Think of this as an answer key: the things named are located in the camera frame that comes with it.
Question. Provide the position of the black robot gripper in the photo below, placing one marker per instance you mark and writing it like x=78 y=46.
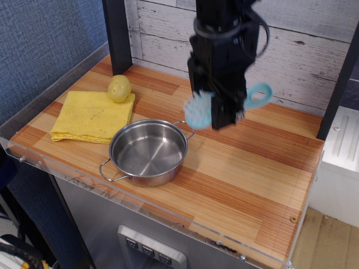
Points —
x=218 y=62

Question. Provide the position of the light blue brush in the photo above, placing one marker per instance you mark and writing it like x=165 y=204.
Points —
x=199 y=113

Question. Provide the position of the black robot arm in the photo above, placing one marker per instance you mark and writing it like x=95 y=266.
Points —
x=225 y=14

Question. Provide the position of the stainless steel pot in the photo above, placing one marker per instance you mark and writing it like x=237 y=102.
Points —
x=149 y=152

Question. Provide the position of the yellow toy potato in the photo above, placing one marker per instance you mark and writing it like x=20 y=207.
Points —
x=119 y=88

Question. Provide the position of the yellow folded cloth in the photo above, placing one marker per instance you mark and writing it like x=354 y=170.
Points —
x=91 y=116

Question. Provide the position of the white appliance right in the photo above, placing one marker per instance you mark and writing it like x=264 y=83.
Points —
x=335 y=189

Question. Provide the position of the stainless steel cabinet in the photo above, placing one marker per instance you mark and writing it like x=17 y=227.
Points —
x=98 y=215

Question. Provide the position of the silver button control panel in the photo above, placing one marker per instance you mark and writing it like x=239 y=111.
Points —
x=143 y=251

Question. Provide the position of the clear acrylic table guard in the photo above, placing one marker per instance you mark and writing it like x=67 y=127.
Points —
x=240 y=198

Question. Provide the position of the yellow object bottom left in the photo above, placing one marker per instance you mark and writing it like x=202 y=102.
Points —
x=32 y=264

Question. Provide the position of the black vertical post left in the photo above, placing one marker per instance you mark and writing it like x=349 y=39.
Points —
x=118 y=35

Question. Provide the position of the grey metal side rail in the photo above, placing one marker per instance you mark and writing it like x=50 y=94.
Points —
x=26 y=114

